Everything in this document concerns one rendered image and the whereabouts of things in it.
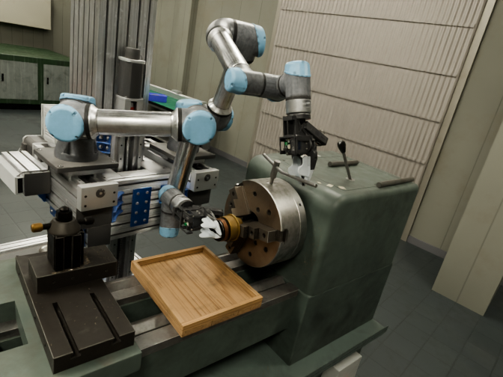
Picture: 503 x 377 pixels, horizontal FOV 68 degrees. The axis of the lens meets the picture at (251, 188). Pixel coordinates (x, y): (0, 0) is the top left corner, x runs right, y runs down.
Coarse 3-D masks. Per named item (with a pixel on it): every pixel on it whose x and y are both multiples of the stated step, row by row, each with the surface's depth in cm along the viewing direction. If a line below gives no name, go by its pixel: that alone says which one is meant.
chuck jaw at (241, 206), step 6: (240, 186) 132; (234, 192) 130; (240, 192) 131; (234, 198) 130; (240, 198) 130; (246, 198) 131; (228, 204) 130; (234, 204) 127; (240, 204) 129; (246, 204) 131; (228, 210) 127; (234, 210) 127; (240, 210) 128; (246, 210) 130; (240, 216) 130
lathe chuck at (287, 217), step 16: (256, 192) 127; (272, 192) 123; (288, 192) 127; (256, 208) 128; (272, 208) 122; (288, 208) 123; (272, 224) 122; (288, 224) 121; (256, 240) 130; (288, 240) 123; (240, 256) 137; (256, 256) 130; (272, 256) 124; (288, 256) 129
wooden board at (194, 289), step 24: (144, 264) 130; (168, 264) 133; (192, 264) 136; (216, 264) 139; (144, 288) 120; (168, 288) 120; (192, 288) 122; (216, 288) 125; (240, 288) 127; (168, 312) 109; (192, 312) 112; (216, 312) 111; (240, 312) 117
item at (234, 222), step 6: (222, 216) 124; (228, 216) 124; (234, 216) 124; (222, 222) 120; (228, 222) 121; (234, 222) 122; (240, 222) 125; (222, 228) 119; (228, 228) 121; (234, 228) 122; (222, 234) 120; (228, 234) 121; (234, 234) 122; (216, 240) 123; (222, 240) 121; (228, 240) 123; (234, 240) 125
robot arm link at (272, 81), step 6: (270, 78) 113; (276, 78) 114; (270, 84) 113; (276, 84) 113; (270, 90) 113; (276, 90) 114; (264, 96) 115; (270, 96) 116; (276, 96) 116; (282, 96) 115
